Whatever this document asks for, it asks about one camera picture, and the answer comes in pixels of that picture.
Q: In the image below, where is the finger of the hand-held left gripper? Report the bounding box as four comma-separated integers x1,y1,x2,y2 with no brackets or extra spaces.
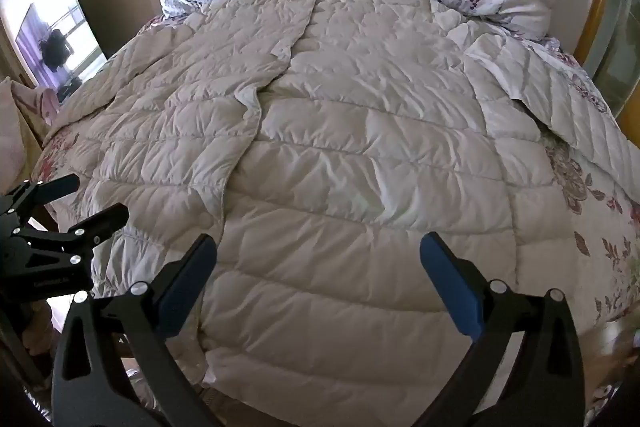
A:
13,203,131,265
0,173,82,221

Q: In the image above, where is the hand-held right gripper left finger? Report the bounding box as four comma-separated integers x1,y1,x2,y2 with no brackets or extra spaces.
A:
51,233,220,427

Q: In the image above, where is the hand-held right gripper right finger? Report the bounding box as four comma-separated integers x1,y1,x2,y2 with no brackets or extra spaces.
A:
419,231,586,427

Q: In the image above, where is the beige quilted down coat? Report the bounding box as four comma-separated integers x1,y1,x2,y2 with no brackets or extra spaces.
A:
47,0,640,427

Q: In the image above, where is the pink cloth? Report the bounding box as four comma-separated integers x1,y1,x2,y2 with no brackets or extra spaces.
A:
0,76,62,188

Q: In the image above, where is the floral bed sheet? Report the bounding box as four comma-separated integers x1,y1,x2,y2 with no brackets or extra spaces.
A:
42,14,640,427

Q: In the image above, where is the wooden headboard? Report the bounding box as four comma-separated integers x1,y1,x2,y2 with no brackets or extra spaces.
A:
572,0,640,118

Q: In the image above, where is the wall mirror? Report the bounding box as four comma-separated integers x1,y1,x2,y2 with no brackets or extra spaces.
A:
14,0,109,91

